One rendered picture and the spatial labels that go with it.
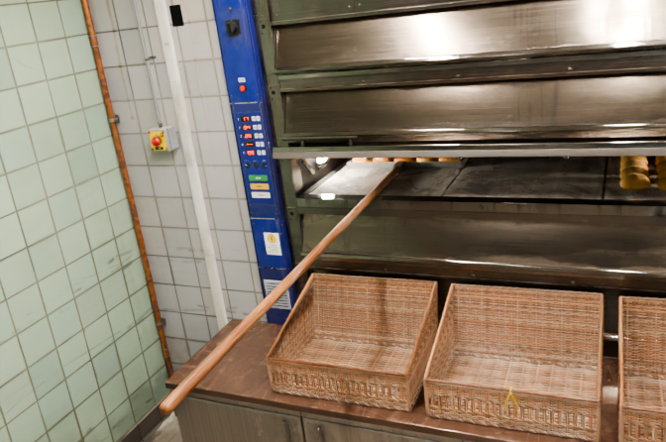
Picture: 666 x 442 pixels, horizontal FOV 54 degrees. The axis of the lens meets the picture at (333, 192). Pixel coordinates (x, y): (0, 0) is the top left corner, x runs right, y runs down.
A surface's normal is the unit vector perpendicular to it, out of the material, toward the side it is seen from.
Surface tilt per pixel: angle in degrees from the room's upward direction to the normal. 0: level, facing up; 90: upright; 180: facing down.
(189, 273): 90
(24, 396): 90
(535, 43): 70
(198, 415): 90
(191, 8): 90
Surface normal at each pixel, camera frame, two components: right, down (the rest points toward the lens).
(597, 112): -0.41, -0.01
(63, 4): 0.91, 0.02
